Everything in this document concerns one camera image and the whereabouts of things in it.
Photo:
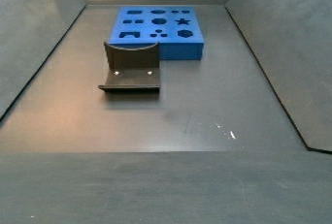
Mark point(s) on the blue shape sorter box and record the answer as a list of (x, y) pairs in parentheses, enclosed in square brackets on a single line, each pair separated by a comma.
[(168, 25)]

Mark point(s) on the black curved holder stand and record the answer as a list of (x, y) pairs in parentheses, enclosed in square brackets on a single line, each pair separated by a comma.
[(133, 68)]

